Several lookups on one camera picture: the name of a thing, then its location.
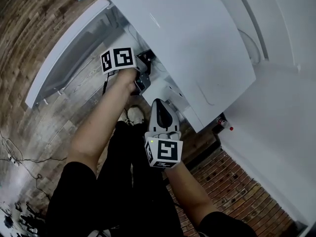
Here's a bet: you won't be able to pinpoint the black floor cables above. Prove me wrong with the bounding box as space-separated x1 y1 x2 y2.
0 131 68 200

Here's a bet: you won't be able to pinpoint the person's black shirt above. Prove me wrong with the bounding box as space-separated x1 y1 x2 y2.
45 160 259 237

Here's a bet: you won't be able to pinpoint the person's white shoe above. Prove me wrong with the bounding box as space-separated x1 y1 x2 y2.
117 104 146 127

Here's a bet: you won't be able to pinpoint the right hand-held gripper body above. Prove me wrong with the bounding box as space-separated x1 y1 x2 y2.
144 98 184 169

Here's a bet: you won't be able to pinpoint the black equipment stand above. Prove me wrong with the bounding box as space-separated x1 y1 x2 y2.
0 200 48 235

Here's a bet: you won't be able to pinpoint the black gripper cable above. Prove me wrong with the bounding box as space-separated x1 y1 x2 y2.
102 72 117 96

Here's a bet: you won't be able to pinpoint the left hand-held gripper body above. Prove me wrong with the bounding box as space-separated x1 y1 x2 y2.
100 47 152 96

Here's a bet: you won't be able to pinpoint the person's left forearm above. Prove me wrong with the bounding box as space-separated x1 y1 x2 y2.
66 68 139 176

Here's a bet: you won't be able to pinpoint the red-capped bottle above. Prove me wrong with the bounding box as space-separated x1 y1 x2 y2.
215 117 234 132

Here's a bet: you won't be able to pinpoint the person's black trousers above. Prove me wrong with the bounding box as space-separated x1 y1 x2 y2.
96 120 185 237

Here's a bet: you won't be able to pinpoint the person's right forearm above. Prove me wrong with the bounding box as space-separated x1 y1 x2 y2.
163 160 219 228

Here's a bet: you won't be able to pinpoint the white power strip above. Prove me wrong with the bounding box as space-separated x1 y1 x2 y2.
6 153 20 167

